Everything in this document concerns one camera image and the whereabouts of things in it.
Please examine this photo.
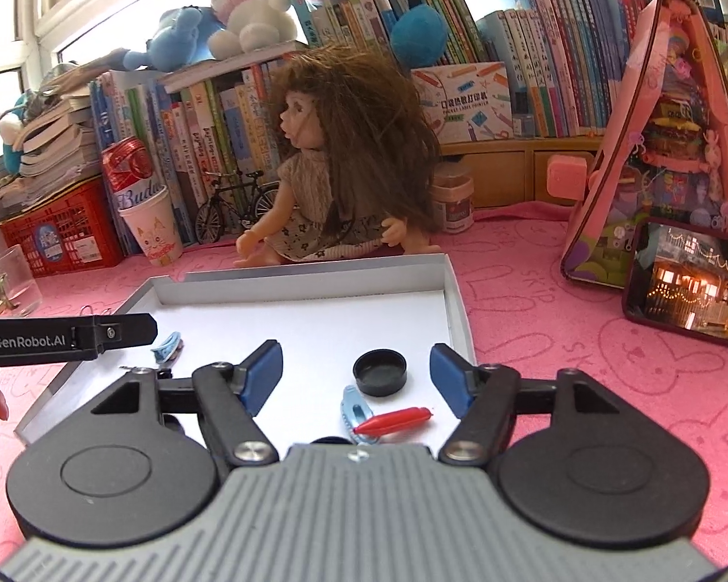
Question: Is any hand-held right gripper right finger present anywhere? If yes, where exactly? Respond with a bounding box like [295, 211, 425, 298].
[430, 342, 629, 468]

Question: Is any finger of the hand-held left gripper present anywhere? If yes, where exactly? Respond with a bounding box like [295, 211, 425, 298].
[76, 313, 159, 356]

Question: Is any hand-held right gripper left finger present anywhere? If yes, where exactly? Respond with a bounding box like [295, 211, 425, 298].
[88, 339, 284, 469]

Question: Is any blue hair clip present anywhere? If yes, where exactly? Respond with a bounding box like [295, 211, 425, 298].
[340, 385, 371, 445]
[149, 330, 186, 366]

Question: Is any red hair clip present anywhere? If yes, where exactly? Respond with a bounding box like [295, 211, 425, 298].
[352, 406, 433, 437]

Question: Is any white shallow cardboard tray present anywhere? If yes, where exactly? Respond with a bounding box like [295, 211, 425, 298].
[15, 253, 477, 446]

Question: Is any clear glass mug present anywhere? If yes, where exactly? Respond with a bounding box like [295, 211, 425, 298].
[0, 244, 43, 318]

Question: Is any pink rabbit-print cloth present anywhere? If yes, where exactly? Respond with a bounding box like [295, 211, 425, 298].
[0, 200, 728, 582]

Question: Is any white cat-print paper cup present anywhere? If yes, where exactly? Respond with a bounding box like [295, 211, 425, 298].
[118, 187, 184, 266]

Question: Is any red plastic crate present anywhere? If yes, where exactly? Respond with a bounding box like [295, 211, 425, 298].
[0, 178, 128, 280]

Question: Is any red beer can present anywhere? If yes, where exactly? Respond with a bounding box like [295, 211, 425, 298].
[100, 138, 165, 210]

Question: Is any black miniature bicycle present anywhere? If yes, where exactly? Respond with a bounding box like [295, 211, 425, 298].
[194, 170, 281, 246]

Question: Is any white-lidded jar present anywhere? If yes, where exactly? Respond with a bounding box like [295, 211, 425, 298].
[430, 161, 475, 234]

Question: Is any blue white plush toy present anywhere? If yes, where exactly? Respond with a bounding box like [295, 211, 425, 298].
[0, 94, 37, 177]

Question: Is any stack of flat books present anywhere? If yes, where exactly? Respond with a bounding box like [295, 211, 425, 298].
[0, 66, 107, 219]

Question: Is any wooden drawer unit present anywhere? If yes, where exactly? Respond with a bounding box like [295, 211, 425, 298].
[440, 136, 604, 210]

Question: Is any row of tall upright books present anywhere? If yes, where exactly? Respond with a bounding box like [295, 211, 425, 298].
[91, 42, 307, 246]

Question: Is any brown-haired doll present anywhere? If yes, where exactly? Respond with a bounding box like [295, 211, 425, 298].
[233, 44, 444, 269]

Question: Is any smartphone with lit screen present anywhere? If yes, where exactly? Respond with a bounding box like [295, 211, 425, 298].
[622, 216, 728, 353]

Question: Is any white pencil-print box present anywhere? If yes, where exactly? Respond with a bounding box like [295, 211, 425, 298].
[413, 64, 513, 140]

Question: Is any blue elephant plush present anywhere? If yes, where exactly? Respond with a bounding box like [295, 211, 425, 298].
[124, 6, 225, 74]

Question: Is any white bear plush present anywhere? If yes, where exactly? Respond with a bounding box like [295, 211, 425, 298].
[209, 0, 298, 58]

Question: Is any pink house-shaped toy box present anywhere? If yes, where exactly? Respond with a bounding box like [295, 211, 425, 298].
[546, 0, 728, 289]

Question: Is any row of blue-spined books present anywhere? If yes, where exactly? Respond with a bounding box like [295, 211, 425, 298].
[479, 0, 650, 137]

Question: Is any large blue plush toy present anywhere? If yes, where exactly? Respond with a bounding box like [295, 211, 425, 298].
[328, 0, 462, 67]

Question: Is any row of colourful thin books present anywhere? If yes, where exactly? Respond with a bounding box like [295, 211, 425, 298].
[288, 0, 483, 74]

